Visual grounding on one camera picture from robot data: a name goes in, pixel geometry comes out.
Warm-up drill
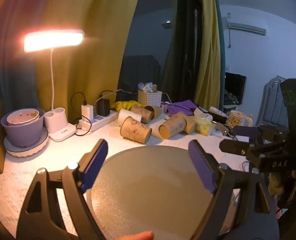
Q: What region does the yellow curtain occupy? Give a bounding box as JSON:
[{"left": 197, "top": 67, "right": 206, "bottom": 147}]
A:
[
  {"left": 194, "top": 0, "right": 223, "bottom": 110},
  {"left": 35, "top": 0, "right": 144, "bottom": 114}
]

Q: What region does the white plastic basket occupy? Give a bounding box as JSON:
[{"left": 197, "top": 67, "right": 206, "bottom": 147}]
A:
[{"left": 137, "top": 89, "right": 163, "bottom": 107}]

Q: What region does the black cable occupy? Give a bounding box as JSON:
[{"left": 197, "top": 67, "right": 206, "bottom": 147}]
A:
[{"left": 70, "top": 92, "right": 94, "bottom": 137}]

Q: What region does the purple bowl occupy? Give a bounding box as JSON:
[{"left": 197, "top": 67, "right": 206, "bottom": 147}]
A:
[{"left": 0, "top": 108, "right": 45, "bottom": 148}]

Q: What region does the white tube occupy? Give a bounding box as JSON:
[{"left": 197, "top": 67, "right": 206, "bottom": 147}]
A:
[{"left": 209, "top": 106, "right": 229, "bottom": 118}]

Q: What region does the purple cloth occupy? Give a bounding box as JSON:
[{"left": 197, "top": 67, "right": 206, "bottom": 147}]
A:
[{"left": 166, "top": 100, "right": 201, "bottom": 116}]

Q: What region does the black sliding door frame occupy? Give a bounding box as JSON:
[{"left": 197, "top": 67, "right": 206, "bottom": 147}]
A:
[{"left": 177, "top": 0, "right": 204, "bottom": 105}]

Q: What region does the brown printed paper cup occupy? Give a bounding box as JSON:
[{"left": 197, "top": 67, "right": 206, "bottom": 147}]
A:
[
  {"left": 130, "top": 105, "right": 153, "bottom": 124},
  {"left": 120, "top": 116, "right": 153, "bottom": 145},
  {"left": 158, "top": 115, "right": 187, "bottom": 140},
  {"left": 145, "top": 105, "right": 162, "bottom": 119},
  {"left": 178, "top": 112, "right": 197, "bottom": 134}
]

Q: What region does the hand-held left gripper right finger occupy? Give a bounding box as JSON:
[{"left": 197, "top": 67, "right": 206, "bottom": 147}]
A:
[{"left": 188, "top": 140, "right": 280, "bottom": 240}]

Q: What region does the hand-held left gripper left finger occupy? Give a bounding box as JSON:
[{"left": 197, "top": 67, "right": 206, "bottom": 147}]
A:
[{"left": 16, "top": 139, "right": 109, "bottom": 240}]

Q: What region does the person's left hand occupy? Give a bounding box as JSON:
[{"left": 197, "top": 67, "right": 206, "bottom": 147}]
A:
[{"left": 117, "top": 231, "right": 155, "bottom": 240}]

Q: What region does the white charger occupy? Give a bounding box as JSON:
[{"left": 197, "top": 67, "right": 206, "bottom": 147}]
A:
[{"left": 81, "top": 104, "right": 95, "bottom": 121}]

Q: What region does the white bear mug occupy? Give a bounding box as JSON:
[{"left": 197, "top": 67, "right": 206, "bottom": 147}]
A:
[{"left": 227, "top": 110, "right": 253, "bottom": 128}]

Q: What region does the round grey tray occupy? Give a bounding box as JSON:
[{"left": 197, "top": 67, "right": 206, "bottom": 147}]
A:
[{"left": 89, "top": 145, "right": 241, "bottom": 240}]

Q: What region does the white desk lamp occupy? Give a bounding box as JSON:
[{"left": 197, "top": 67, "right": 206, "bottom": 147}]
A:
[{"left": 24, "top": 29, "right": 85, "bottom": 142}]

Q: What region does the grey folding chair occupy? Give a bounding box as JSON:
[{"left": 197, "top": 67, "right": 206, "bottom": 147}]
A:
[{"left": 256, "top": 75, "right": 290, "bottom": 132}]

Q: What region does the white bowl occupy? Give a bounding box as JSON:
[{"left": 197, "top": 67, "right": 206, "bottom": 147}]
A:
[{"left": 7, "top": 108, "right": 40, "bottom": 126}]

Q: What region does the black monitor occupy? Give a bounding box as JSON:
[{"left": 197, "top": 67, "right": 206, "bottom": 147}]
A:
[{"left": 224, "top": 72, "right": 247, "bottom": 106}]

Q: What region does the yellow cloth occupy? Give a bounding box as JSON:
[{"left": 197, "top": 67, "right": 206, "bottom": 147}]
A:
[{"left": 114, "top": 100, "right": 144, "bottom": 112}]

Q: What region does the black power adapter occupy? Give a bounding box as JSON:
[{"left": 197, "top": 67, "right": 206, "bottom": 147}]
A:
[{"left": 97, "top": 98, "right": 110, "bottom": 117}]

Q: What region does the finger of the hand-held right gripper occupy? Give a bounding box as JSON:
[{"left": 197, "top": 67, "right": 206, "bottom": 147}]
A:
[
  {"left": 219, "top": 139, "right": 254, "bottom": 157},
  {"left": 232, "top": 126, "right": 271, "bottom": 143}
]

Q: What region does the yellow tissue packet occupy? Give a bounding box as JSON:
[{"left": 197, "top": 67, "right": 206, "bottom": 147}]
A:
[{"left": 188, "top": 116, "right": 211, "bottom": 136}]

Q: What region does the white cable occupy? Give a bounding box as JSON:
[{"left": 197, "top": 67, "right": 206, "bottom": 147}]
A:
[{"left": 95, "top": 88, "right": 139, "bottom": 105}]

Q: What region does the white paper cup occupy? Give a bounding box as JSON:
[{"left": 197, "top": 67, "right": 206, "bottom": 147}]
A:
[{"left": 117, "top": 108, "right": 141, "bottom": 128}]

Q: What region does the white power strip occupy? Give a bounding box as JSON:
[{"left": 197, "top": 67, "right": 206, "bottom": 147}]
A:
[{"left": 77, "top": 110, "right": 117, "bottom": 132}]

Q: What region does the white plate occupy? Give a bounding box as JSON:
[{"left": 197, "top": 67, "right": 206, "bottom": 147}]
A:
[{"left": 3, "top": 126, "right": 49, "bottom": 158}]

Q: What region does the white plug adapter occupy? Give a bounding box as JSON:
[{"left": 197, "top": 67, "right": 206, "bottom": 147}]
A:
[{"left": 212, "top": 122, "right": 229, "bottom": 137}]

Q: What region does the white air conditioner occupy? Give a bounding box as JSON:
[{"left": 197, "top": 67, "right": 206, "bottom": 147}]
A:
[{"left": 225, "top": 22, "right": 267, "bottom": 36}]

